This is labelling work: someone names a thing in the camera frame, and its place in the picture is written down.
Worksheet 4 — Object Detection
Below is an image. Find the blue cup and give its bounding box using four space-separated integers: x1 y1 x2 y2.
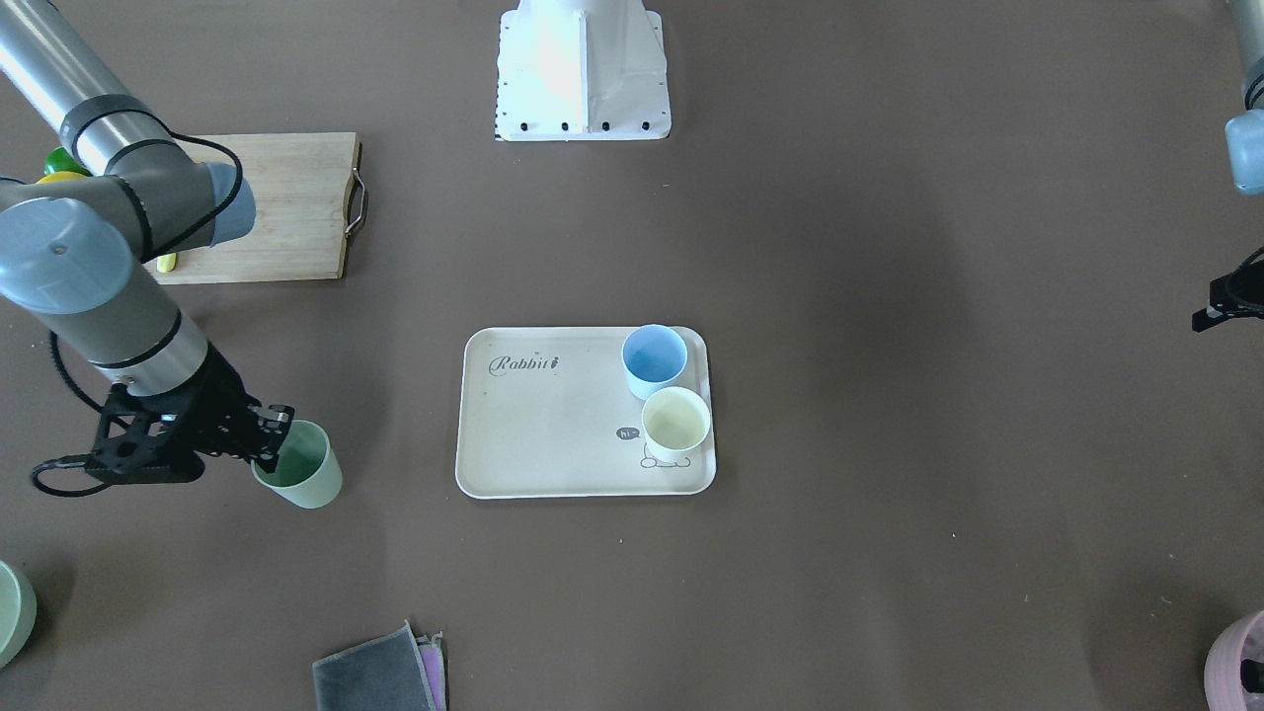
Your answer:
621 324 689 401

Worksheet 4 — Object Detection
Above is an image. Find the wooden cutting board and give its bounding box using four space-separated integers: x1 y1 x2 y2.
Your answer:
147 133 362 283

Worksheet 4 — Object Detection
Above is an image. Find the cream rabbit tray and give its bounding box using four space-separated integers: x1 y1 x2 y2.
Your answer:
454 326 717 500

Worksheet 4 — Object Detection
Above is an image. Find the pink bowl with ice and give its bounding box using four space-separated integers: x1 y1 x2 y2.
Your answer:
1205 611 1263 710

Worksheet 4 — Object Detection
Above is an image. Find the green lime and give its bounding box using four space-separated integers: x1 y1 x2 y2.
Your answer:
43 147 92 178

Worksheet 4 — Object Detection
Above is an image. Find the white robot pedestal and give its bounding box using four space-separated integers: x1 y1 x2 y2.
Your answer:
494 1 672 140

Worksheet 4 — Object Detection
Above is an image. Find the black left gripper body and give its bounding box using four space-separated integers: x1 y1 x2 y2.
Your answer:
1191 247 1263 333

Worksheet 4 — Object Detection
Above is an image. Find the pink folded cloth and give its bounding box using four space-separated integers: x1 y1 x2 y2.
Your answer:
416 633 447 711

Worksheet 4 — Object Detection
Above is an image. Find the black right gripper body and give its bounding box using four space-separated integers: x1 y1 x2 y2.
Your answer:
83 347 296 485

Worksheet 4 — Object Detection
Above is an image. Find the green bowl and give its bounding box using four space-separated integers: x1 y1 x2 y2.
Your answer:
1 560 38 668

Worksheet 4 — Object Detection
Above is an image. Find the green cup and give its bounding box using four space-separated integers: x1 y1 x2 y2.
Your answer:
249 420 344 510

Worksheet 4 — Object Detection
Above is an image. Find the yellow lemon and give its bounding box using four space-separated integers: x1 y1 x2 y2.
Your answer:
35 171 90 185

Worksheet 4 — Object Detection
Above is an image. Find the grey folded cloth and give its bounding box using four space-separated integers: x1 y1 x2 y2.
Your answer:
312 624 431 710

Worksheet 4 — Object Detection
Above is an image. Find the cream cup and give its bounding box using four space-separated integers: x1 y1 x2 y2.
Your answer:
642 386 712 463

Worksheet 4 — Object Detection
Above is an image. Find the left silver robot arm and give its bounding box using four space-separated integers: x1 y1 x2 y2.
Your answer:
1191 1 1263 333

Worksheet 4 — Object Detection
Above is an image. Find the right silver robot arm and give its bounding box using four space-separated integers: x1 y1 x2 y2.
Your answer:
1 1 295 496

